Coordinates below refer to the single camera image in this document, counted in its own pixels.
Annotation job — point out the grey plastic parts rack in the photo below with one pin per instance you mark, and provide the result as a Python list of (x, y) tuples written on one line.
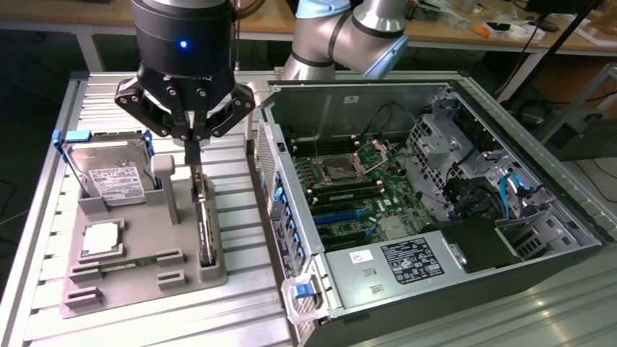
[(145, 231)]

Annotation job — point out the thin metal locking lever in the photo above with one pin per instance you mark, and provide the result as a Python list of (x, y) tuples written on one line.
[(317, 144)]

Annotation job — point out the open black PC case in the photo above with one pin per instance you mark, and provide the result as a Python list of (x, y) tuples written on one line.
[(386, 323)]

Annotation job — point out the green RAM stick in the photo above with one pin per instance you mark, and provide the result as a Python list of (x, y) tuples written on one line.
[(129, 261)]

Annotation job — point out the dark equipment box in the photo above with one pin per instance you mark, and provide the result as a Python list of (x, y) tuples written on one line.
[(588, 141)]

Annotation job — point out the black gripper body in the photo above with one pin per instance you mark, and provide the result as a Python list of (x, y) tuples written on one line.
[(183, 43)]

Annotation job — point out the grey metal drive bay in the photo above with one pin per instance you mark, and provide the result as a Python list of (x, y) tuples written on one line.
[(535, 235)]

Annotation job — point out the graphics card with black cooler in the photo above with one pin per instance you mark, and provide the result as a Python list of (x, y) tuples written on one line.
[(207, 224)]

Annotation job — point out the green circuit board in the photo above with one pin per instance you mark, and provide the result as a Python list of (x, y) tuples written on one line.
[(431, 11)]

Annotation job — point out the black installed RAM stick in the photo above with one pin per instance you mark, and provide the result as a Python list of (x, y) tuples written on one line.
[(345, 197)]

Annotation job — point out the black monitor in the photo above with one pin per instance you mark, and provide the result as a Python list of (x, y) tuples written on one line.
[(564, 5)]

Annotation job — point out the hard disk in blue caddy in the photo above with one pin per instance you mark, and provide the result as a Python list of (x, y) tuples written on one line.
[(117, 173)]

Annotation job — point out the green motherboard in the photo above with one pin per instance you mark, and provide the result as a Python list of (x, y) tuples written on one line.
[(400, 195)]

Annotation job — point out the white plastic parts pile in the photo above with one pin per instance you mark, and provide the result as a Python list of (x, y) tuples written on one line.
[(511, 30)]

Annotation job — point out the grey power supply unit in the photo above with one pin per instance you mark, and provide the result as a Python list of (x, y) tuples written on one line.
[(415, 264)]

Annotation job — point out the black RAM slot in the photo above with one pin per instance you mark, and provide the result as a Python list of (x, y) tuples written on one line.
[(323, 143), (326, 151)]

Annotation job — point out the wooden desk with white frame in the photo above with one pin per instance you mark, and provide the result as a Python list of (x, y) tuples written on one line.
[(49, 14)]

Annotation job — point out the black stand pole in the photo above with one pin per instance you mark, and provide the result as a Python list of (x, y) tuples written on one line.
[(554, 47)]

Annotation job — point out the grey aluminium profile frame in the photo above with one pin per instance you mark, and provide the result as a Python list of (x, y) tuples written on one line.
[(603, 83)]

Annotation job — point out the metal socket cover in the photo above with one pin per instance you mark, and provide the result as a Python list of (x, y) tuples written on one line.
[(371, 153)]

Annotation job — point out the CPU socket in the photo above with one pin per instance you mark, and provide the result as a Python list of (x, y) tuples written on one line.
[(338, 171)]

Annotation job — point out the blue expansion slot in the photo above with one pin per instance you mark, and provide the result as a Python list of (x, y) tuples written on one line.
[(341, 217)]

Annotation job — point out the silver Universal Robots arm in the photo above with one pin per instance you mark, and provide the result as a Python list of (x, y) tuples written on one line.
[(314, 36)]

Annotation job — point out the blue case latch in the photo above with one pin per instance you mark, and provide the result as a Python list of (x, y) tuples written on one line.
[(302, 291)]

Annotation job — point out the silver CPU chip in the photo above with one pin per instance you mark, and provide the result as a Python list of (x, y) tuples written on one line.
[(99, 238)]

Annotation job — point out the perforated metal disk bay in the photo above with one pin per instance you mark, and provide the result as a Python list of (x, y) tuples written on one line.
[(434, 152)]

